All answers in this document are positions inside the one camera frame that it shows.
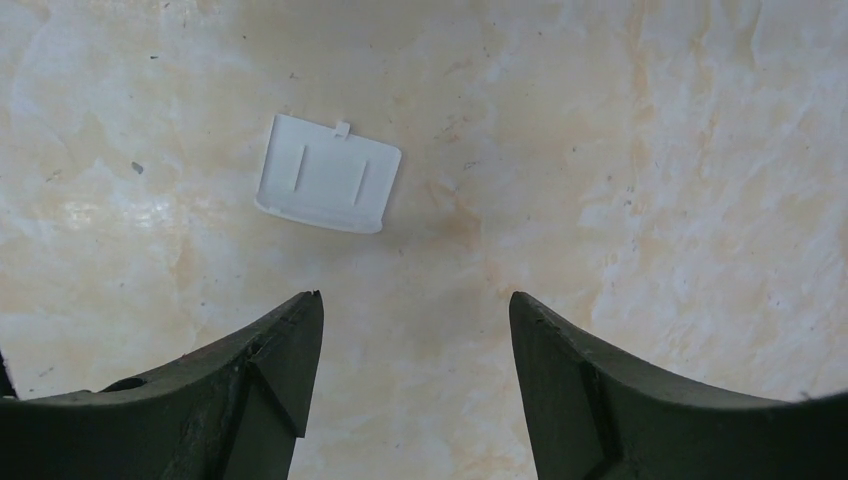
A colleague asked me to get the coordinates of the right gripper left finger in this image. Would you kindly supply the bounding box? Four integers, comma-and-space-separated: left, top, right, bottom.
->
1, 291, 324, 479

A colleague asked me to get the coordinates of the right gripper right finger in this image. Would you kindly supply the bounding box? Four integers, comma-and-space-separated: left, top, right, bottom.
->
509, 292, 847, 479

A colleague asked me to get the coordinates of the white battery cover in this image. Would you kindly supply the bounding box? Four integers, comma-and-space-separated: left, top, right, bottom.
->
255, 114, 402, 234

